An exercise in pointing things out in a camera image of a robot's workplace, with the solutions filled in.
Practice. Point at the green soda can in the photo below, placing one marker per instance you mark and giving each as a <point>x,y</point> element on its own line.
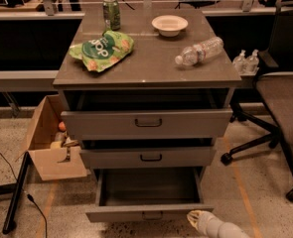
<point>111,14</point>

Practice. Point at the grey bottom drawer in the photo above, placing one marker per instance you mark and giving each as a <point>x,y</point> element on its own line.
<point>147,194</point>

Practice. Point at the grey drawer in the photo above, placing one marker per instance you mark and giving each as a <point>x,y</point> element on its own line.
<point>147,194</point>
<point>155,153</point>
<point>146,114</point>

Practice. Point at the grey top drawer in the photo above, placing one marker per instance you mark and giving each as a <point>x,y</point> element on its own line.
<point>146,114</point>

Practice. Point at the right sanitizer bottle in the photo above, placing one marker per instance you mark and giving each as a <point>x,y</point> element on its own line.
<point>252,62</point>

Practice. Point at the grey drawer cabinet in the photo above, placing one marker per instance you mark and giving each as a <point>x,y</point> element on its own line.
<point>151,65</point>

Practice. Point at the white bowl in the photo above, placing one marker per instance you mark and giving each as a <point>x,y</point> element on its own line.
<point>169,25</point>

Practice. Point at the black metal floor bar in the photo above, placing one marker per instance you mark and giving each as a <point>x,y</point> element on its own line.
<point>9,223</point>

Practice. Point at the grey middle drawer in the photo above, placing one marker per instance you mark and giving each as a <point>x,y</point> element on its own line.
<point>155,153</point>

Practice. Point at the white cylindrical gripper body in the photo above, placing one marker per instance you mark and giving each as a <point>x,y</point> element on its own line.
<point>206,221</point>

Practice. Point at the left sanitizer bottle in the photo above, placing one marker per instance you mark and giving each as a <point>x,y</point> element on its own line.
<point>239,62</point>

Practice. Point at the sanitizer bottle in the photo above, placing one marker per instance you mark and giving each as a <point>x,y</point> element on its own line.
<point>239,62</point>
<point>252,62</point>

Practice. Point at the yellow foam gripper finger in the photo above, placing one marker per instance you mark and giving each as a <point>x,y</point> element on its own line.
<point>196,219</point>

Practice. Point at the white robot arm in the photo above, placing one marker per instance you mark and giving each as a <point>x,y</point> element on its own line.
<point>230,230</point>

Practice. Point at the green chip bag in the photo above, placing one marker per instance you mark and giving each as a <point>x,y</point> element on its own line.
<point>100,54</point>

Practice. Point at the orange ball in box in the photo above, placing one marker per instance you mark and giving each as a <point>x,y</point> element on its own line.
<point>62,126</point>

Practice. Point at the clear plastic water bottle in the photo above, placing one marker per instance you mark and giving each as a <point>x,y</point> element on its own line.
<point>196,53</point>

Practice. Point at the black office chair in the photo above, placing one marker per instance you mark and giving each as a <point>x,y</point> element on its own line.
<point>274,84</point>

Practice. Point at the cardboard box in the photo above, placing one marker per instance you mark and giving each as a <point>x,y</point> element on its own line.
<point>43,142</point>

